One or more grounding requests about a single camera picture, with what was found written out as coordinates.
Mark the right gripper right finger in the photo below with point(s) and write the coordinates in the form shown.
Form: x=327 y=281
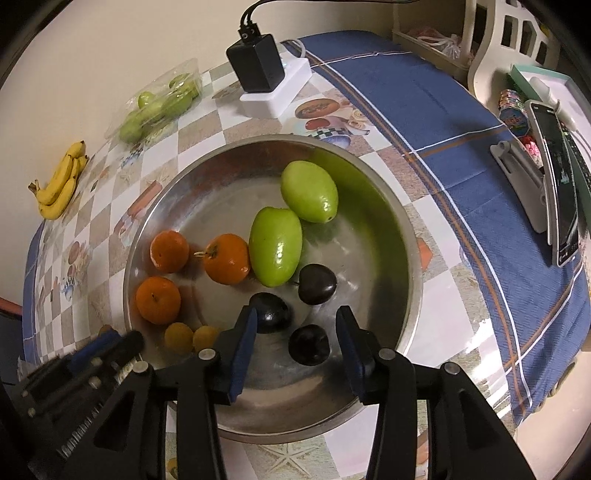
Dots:
x=467 y=440

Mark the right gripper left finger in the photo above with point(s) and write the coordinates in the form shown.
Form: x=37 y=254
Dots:
x=129 y=440

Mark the small yellow kumquat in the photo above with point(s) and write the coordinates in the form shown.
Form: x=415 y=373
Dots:
x=178 y=338

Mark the small brownish kumquat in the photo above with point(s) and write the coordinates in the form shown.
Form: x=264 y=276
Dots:
x=204 y=338

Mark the dark plum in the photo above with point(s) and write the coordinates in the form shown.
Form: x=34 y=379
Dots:
x=316 y=284
x=273 y=314
x=309 y=345

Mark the orange mandarin with stem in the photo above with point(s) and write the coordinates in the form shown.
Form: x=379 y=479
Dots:
x=225 y=259

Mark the large green mango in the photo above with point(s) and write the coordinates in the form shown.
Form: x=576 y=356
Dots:
x=309 y=191

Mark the clear bag of green fruits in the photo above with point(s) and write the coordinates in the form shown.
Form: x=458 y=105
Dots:
x=160 y=102

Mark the red chair edge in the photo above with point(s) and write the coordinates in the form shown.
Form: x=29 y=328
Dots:
x=10 y=308

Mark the yellow banana bunch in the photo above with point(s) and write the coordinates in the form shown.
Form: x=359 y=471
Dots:
x=53 y=199

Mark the white phone stand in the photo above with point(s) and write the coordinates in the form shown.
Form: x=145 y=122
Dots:
x=526 y=180

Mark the round steel tray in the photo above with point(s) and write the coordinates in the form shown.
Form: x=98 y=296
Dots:
x=370 y=246

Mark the smartphone on stand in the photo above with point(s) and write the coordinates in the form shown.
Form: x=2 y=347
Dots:
x=559 y=182

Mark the colourful candy jar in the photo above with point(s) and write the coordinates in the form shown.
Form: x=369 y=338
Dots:
x=512 y=113

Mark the black power adapter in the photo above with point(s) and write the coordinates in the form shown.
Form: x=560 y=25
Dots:
x=257 y=64

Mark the white power strip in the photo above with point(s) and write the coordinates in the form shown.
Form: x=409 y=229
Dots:
x=297 y=72

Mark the white plastic chair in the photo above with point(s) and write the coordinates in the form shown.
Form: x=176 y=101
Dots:
x=512 y=36

